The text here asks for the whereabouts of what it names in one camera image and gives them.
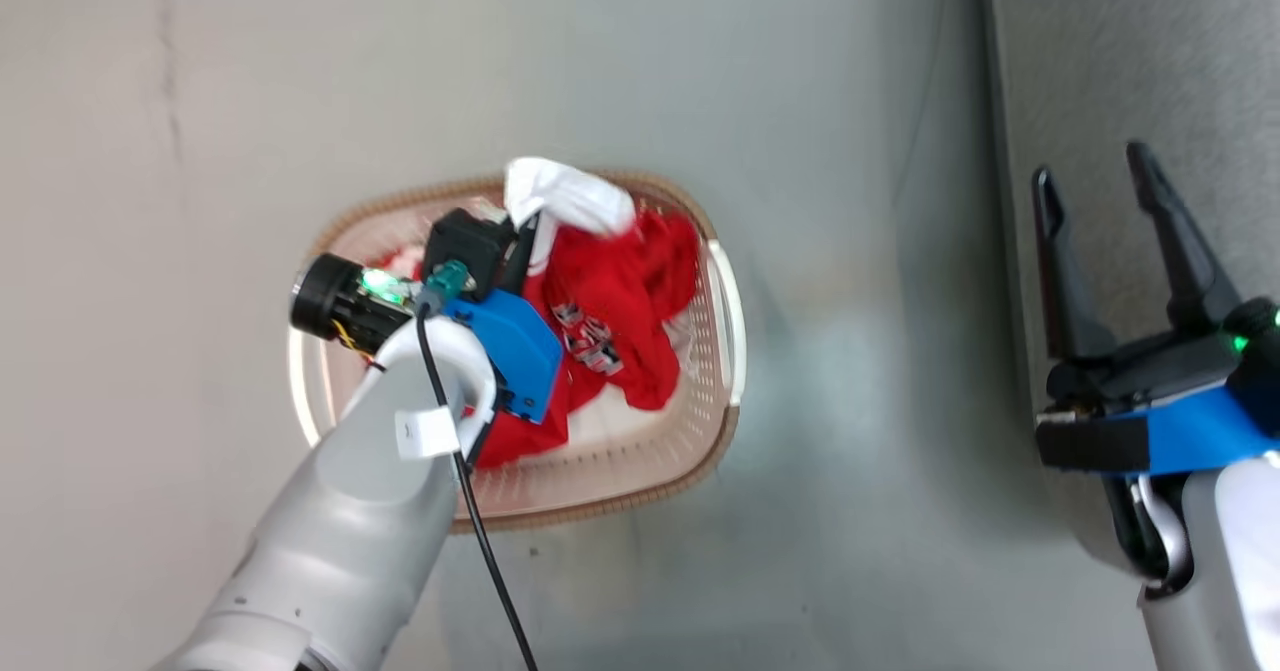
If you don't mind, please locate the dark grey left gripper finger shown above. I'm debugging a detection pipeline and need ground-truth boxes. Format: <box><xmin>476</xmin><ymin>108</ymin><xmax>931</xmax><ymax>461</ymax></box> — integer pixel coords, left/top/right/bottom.
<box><xmin>508</xmin><ymin>213</ymin><xmax>542</xmax><ymax>296</ymax></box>

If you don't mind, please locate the white garment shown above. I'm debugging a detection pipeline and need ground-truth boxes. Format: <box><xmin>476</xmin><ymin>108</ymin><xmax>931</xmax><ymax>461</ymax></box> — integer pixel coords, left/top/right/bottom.
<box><xmin>503</xmin><ymin>157</ymin><xmax>638</xmax><ymax>278</ymax></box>

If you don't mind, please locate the white cable label tag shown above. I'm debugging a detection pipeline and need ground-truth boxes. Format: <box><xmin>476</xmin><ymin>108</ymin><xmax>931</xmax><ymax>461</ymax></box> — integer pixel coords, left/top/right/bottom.
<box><xmin>394</xmin><ymin>406</ymin><xmax>462</xmax><ymax>461</ymax></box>

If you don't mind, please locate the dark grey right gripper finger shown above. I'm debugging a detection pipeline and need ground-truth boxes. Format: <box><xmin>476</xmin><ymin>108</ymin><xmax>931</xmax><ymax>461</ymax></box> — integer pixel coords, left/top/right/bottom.
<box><xmin>1126</xmin><ymin>141</ymin><xmax>1244</xmax><ymax>332</ymax></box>
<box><xmin>1031</xmin><ymin>165</ymin><xmax>1119</xmax><ymax>362</ymax></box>

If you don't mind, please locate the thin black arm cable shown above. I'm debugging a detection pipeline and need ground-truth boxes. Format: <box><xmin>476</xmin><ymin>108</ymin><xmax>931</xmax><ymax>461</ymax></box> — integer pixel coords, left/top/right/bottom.
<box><xmin>414</xmin><ymin>293</ymin><xmax>542</xmax><ymax>671</ymax></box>

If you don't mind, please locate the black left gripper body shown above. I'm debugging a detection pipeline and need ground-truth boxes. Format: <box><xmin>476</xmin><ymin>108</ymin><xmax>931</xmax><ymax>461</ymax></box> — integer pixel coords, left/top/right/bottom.
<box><xmin>289</xmin><ymin>252</ymin><xmax>419</xmax><ymax>355</ymax></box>

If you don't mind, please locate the red printed garment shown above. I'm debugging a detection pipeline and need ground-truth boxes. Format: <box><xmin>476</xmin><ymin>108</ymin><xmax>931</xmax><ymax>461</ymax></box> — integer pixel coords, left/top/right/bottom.
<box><xmin>378</xmin><ymin>206</ymin><xmax>702</xmax><ymax>471</ymax></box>

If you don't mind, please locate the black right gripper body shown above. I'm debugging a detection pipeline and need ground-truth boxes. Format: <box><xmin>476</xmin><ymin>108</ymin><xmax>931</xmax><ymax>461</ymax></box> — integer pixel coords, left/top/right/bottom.
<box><xmin>1044</xmin><ymin>296</ymin><xmax>1280</xmax><ymax>424</ymax></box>

